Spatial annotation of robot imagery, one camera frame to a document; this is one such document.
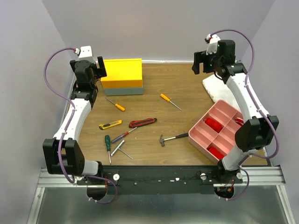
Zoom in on yellow and grey drawer box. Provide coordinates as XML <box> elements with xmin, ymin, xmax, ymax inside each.
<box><xmin>100</xmin><ymin>58</ymin><xmax>143</xmax><ymax>96</ymax></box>

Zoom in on orange screwdriver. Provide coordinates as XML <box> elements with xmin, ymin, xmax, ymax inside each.
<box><xmin>160</xmin><ymin>93</ymin><xmax>182</xmax><ymax>110</ymax></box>
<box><xmin>106</xmin><ymin>98</ymin><xmax>126</xmax><ymax>112</ymax></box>

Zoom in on green handle screwdriver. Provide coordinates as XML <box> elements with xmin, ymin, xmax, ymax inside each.
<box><xmin>105</xmin><ymin>135</ymin><xmax>111</xmax><ymax>165</ymax></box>

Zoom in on blue red screwdriver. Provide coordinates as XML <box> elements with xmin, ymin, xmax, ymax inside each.
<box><xmin>111</xmin><ymin>127</ymin><xmax>137</xmax><ymax>144</ymax></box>

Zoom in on silver T-handle wrench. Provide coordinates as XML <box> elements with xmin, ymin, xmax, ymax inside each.
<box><xmin>110</xmin><ymin>140</ymin><xmax>133</xmax><ymax>159</ymax></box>

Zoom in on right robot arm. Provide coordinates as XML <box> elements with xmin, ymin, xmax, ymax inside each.
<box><xmin>192</xmin><ymin>35</ymin><xmax>279</xmax><ymax>183</ymax></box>

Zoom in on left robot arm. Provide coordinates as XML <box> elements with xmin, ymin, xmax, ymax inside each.
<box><xmin>43</xmin><ymin>56</ymin><xmax>107</xmax><ymax>184</ymax></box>

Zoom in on white folded cloth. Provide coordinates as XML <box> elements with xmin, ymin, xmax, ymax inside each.
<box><xmin>202</xmin><ymin>75</ymin><xmax>240</xmax><ymax>111</ymax></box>

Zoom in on yellow utility knife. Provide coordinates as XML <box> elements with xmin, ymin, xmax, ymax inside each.
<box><xmin>99</xmin><ymin>120</ymin><xmax>122</xmax><ymax>130</ymax></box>

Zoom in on red black utility knife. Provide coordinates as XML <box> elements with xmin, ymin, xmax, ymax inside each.
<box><xmin>129</xmin><ymin>118</ymin><xmax>157</xmax><ymax>128</ymax></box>

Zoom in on red tape roll upper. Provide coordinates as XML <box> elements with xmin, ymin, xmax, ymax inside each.
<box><xmin>205</xmin><ymin>118</ymin><xmax>223</xmax><ymax>133</ymax></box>

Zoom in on red tape roll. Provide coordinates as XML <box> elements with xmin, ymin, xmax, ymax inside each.
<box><xmin>205</xmin><ymin>118</ymin><xmax>223</xmax><ymax>133</ymax></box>
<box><xmin>207</xmin><ymin>147</ymin><xmax>225</xmax><ymax>160</ymax></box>

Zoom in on red white tool in tray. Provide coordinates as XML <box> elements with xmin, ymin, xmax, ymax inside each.
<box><xmin>235</xmin><ymin>118</ymin><xmax>244</xmax><ymax>126</ymax></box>

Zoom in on pink divided tray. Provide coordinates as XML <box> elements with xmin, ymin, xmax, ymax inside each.
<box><xmin>188</xmin><ymin>100</ymin><xmax>243</xmax><ymax>164</ymax></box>

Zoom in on red tape roll lower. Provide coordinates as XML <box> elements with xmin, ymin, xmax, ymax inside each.
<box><xmin>207</xmin><ymin>147</ymin><xmax>225</xmax><ymax>160</ymax></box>

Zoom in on small black hammer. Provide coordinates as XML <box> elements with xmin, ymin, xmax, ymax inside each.
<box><xmin>159</xmin><ymin>133</ymin><xmax>189</xmax><ymax>147</ymax></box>

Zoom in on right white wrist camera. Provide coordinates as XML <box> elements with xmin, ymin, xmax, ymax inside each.
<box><xmin>205</xmin><ymin>34</ymin><xmax>221</xmax><ymax>55</ymax></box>

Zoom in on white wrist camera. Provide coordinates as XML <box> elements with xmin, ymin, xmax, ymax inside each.
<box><xmin>73</xmin><ymin>46</ymin><xmax>94</xmax><ymax>63</ymax></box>
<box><xmin>205</xmin><ymin>34</ymin><xmax>221</xmax><ymax>55</ymax></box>

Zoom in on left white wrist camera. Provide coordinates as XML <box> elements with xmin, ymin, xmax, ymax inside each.
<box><xmin>73</xmin><ymin>46</ymin><xmax>94</xmax><ymax>63</ymax></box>

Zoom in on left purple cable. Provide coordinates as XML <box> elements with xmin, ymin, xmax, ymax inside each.
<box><xmin>43</xmin><ymin>47</ymin><xmax>119</xmax><ymax>204</ymax></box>

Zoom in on purple cable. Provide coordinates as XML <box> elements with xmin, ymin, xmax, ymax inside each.
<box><xmin>43</xmin><ymin>47</ymin><xmax>119</xmax><ymax>204</ymax></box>
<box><xmin>211</xmin><ymin>29</ymin><xmax>280</xmax><ymax>201</ymax></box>

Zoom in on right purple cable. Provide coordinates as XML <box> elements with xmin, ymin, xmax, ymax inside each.
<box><xmin>211</xmin><ymin>29</ymin><xmax>280</xmax><ymax>201</ymax></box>

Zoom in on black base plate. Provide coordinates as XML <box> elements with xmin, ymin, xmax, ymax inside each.
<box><xmin>78</xmin><ymin>165</ymin><xmax>242</xmax><ymax>195</ymax></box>

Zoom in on aluminium rail frame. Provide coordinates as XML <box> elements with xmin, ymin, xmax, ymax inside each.
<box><xmin>28</xmin><ymin>166</ymin><xmax>296</xmax><ymax>224</ymax></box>

